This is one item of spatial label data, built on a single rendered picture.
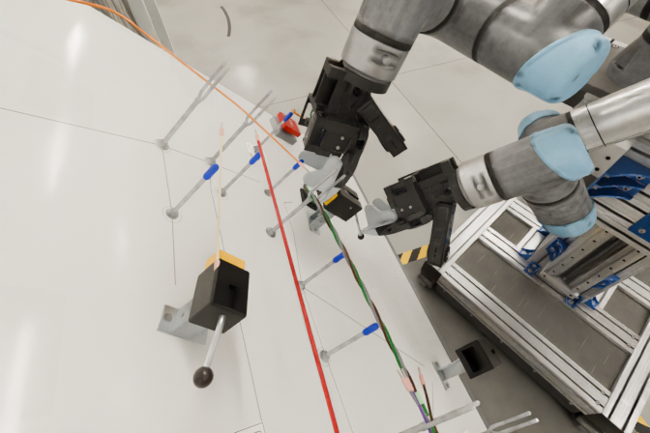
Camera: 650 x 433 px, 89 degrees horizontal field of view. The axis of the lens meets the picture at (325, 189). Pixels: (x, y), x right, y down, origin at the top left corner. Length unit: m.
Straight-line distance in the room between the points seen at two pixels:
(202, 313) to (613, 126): 0.60
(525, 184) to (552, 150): 0.05
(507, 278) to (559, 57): 1.37
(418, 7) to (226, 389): 0.41
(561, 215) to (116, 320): 0.55
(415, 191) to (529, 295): 1.23
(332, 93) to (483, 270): 1.35
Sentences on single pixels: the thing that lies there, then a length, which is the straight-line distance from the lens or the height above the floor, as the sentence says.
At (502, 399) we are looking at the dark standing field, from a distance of 1.76.
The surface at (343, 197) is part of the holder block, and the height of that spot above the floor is 1.17.
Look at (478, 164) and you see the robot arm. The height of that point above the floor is 1.24.
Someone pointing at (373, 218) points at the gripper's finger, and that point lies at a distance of 0.61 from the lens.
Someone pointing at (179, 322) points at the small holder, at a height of 1.31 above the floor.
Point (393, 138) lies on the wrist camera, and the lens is 0.49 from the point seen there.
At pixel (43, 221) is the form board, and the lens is 0.35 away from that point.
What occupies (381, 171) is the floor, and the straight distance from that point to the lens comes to 2.14.
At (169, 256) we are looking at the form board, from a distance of 0.37.
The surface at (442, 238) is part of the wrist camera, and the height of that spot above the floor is 1.13.
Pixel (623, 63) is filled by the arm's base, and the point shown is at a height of 1.19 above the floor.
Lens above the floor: 1.60
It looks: 53 degrees down
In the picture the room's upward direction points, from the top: straight up
